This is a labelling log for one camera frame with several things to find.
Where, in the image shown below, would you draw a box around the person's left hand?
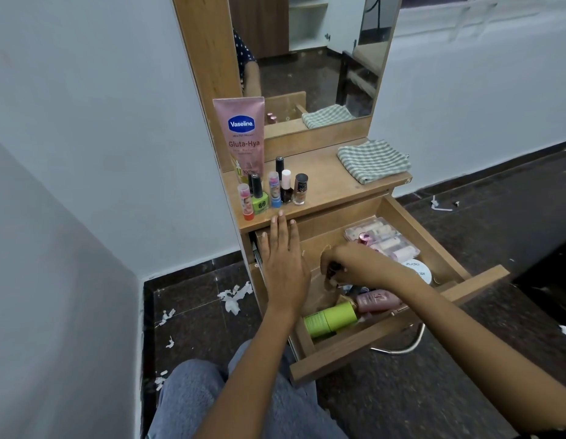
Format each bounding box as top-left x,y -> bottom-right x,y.
257,210 -> 311,316

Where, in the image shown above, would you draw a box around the person's right hand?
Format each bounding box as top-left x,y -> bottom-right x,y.
319,241 -> 402,293

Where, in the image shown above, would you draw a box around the clear box of mini bottles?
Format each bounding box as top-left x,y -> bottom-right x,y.
343,216 -> 421,263

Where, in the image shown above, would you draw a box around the pink bottle with white cap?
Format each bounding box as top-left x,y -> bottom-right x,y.
355,289 -> 402,315

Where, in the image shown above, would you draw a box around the white round jar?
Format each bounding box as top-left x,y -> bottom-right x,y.
401,259 -> 433,287

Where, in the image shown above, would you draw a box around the green cylindrical stick container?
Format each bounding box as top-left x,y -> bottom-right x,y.
303,300 -> 359,339

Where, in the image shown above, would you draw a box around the nude nail polish bottle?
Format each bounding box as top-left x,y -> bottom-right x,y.
293,173 -> 309,206

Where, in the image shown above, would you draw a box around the wooden drawer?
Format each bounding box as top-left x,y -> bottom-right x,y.
248,194 -> 511,387

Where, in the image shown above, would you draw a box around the pink Vaseline lotion tube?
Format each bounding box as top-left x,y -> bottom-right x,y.
212,96 -> 266,184

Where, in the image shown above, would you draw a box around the person's right forearm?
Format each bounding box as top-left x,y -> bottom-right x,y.
383,265 -> 566,433

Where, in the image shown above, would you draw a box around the person's left forearm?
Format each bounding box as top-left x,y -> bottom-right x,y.
193,305 -> 307,439

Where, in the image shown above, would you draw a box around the person's grey jeans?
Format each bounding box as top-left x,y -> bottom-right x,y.
145,340 -> 348,439

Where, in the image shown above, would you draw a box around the torn white paper pile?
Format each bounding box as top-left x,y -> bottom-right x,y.
217,282 -> 254,316

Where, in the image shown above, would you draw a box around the wooden dressing table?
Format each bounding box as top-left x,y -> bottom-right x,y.
172,0 -> 413,312

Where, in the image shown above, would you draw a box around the green checked cloth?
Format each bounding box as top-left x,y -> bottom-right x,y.
336,139 -> 412,186

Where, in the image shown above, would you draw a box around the dressing table mirror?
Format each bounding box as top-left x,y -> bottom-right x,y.
227,0 -> 402,138

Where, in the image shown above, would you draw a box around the white barred window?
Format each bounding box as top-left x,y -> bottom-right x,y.
392,0 -> 566,37

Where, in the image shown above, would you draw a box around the metal drawer rail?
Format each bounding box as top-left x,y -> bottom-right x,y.
251,237 -> 265,279

